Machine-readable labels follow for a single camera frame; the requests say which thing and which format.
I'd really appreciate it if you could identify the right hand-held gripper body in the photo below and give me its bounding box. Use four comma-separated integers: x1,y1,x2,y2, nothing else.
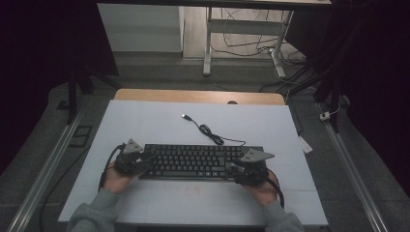
236,148,275,186

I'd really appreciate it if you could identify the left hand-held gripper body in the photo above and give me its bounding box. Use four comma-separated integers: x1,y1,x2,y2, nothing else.
114,138,144,177

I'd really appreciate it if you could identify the black keyboard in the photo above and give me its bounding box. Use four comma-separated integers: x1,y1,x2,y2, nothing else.
139,143,269,182

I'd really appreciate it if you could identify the person's left hand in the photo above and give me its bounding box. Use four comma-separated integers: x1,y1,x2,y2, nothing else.
103,162,139,194

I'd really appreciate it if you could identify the person's right hand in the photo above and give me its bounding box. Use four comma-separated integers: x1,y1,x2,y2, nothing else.
245,177,278,207

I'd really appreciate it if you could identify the pale blue table mat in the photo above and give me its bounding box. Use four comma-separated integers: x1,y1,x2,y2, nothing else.
57,100,329,226

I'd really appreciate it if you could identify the white paper tag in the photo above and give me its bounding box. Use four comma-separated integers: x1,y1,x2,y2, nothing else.
298,134,314,155

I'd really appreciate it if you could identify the black metal stand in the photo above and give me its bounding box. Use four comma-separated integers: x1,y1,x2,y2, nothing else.
56,64,121,126
283,0,351,133

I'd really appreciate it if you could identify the white-framed desk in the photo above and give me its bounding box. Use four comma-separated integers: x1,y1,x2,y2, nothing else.
96,0,333,78

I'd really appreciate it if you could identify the white cabinet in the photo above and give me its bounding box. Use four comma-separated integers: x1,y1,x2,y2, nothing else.
97,3,185,53

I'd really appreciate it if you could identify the dark curtain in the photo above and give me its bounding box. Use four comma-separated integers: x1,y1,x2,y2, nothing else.
0,0,119,175
332,0,410,198

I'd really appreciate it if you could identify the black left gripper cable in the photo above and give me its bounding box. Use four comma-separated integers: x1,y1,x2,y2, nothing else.
98,143,127,191

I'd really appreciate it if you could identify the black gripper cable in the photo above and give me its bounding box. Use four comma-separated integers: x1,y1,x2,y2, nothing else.
265,168,285,209
98,143,127,191

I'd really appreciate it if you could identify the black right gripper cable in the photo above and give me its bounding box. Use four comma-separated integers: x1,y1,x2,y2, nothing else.
265,168,285,209

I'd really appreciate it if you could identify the black keyboard cable with plug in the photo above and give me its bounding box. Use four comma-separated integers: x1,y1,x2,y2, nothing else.
181,113,247,147

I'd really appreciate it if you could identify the thin black floor cable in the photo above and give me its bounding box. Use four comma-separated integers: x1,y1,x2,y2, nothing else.
39,146,93,232

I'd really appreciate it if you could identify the aluminium rail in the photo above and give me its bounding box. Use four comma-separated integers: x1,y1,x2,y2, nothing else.
317,102,390,232
6,105,86,232

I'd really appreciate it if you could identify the small white box with cable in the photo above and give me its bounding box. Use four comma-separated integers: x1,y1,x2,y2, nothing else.
319,102,341,122

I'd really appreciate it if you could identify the tangle of black floor cables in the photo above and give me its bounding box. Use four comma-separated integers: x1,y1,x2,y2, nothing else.
211,8,320,95

